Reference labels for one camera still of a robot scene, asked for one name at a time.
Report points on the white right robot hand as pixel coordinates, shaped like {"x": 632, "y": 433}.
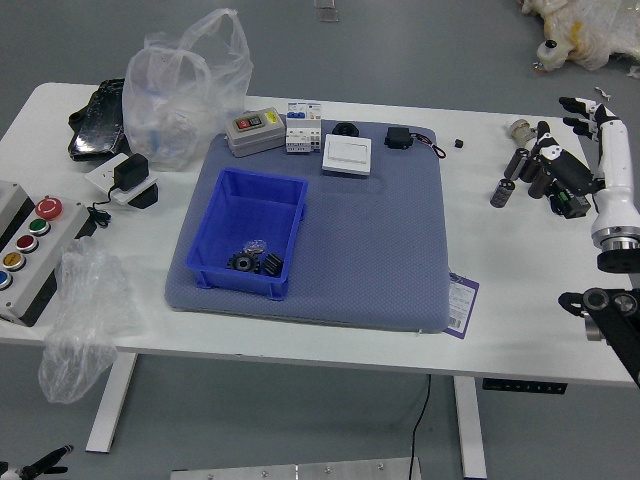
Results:
{"x": 615, "y": 170}

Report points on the black-white left robot hand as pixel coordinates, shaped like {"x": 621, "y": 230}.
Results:
{"x": 37, "y": 465}

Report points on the big black gear nut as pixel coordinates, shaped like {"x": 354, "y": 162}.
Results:
{"x": 243, "y": 263}

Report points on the small black gear nut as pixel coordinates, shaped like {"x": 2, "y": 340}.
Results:
{"x": 272, "y": 264}

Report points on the grey push-button control box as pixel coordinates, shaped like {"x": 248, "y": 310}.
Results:
{"x": 35, "y": 255}

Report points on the blue plastic box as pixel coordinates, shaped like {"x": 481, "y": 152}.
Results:
{"x": 250, "y": 220}

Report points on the black module green terminals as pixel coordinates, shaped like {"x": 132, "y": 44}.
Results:
{"x": 572, "y": 202}

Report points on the black cylindrical capacitor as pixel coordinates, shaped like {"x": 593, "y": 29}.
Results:
{"x": 529, "y": 169}
{"x": 516, "y": 163}
{"x": 539, "y": 185}
{"x": 502, "y": 193}

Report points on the white paper scrap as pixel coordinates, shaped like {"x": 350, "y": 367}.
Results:
{"x": 602, "y": 93}

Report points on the white table leg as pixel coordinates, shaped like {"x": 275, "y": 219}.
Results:
{"x": 110, "y": 405}
{"x": 470, "y": 430}

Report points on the white lamp socket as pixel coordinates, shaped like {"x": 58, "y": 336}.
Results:
{"x": 521, "y": 130}

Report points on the plastic-wrapped plush toy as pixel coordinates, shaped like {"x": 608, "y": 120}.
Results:
{"x": 585, "y": 30}

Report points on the crumpled clear plastic bag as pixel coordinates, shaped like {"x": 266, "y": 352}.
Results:
{"x": 82, "y": 315}

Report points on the black desk control panel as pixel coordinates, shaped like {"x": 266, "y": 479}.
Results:
{"x": 525, "y": 386}

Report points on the grey-blue foam mat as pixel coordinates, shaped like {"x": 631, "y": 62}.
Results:
{"x": 360, "y": 240}

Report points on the black round knob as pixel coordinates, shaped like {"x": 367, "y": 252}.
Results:
{"x": 346, "y": 129}

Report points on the white socket plate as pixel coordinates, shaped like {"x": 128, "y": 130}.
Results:
{"x": 97, "y": 177}

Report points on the black power adapter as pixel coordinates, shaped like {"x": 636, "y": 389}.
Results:
{"x": 130, "y": 170}

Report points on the small bag of screws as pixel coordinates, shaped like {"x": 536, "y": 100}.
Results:
{"x": 255, "y": 245}

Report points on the white circuit breaker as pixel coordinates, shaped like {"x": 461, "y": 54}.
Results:
{"x": 302, "y": 127}

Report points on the clear plastic piece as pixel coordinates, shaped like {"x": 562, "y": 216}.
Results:
{"x": 327, "y": 10}

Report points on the black patterned pouch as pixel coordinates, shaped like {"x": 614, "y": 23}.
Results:
{"x": 97, "y": 122}

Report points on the large clear plastic bag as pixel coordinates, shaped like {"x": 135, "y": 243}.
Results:
{"x": 185, "y": 100}

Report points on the white wall switch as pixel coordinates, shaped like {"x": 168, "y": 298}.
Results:
{"x": 346, "y": 154}

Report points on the grey two-button switch box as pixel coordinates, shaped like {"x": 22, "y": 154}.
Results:
{"x": 255, "y": 131}

